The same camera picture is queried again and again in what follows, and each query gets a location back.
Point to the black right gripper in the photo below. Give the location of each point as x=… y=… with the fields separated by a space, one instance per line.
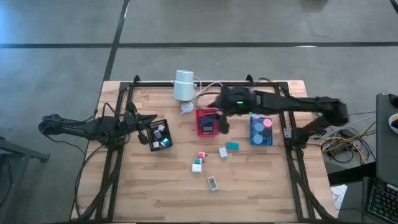
x=239 y=101

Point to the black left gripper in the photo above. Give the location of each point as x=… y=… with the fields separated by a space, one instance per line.
x=132 y=123

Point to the white charger with black face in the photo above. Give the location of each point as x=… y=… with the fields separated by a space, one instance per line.
x=161 y=127

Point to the purple wall charger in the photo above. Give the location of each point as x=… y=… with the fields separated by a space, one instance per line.
x=157 y=134

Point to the pale bluish white wall charger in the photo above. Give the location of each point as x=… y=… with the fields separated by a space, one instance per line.
x=156 y=144

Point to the teal white wall charger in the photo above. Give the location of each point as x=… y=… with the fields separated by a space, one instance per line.
x=165 y=142

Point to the purple hourglass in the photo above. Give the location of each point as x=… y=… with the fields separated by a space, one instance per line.
x=255 y=117

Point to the teal rectangular block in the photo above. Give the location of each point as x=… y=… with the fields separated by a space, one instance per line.
x=232 y=146

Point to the white cube wall charger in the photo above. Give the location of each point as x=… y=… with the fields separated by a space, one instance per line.
x=223 y=152

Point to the pink white wall charger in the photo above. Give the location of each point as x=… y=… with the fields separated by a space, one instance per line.
x=201 y=154

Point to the blue white wall charger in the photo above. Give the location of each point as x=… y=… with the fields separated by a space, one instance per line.
x=198 y=160

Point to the large white wall charger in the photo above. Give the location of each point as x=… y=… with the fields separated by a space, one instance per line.
x=196 y=168

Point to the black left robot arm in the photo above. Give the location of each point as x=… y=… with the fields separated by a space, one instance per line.
x=77 y=126

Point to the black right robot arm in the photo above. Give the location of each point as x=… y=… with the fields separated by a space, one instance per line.
x=295 y=104

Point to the black plastic basket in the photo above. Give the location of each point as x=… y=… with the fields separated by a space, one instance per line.
x=149 y=137

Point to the red plastic basket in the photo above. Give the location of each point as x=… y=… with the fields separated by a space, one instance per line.
x=199 y=132

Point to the white desk lamp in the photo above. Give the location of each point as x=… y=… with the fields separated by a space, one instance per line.
x=183 y=89

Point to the blue plastic basket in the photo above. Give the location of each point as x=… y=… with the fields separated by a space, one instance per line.
x=270 y=143

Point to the black metal stand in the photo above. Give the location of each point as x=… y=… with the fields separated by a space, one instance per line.
x=23 y=152

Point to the white paper sheet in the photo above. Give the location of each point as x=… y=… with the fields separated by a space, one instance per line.
x=339 y=194

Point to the black computer keyboard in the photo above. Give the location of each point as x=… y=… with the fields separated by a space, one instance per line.
x=384 y=200

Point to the black aluminium table frame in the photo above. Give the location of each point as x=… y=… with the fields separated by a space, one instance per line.
x=149 y=84

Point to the black frame clamp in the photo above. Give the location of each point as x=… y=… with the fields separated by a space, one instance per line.
x=249 y=79
x=136 y=79

